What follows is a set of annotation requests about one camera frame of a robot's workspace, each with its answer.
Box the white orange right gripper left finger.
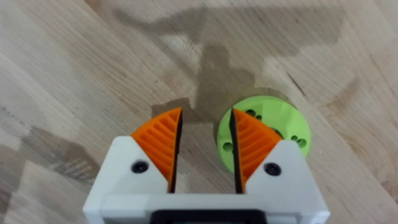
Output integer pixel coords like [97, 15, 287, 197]
[84, 107, 183, 215]

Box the white orange right gripper right finger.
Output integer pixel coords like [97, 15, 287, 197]
[229, 107, 328, 214]

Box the green disc with holes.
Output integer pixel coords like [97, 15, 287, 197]
[216, 95, 312, 174]

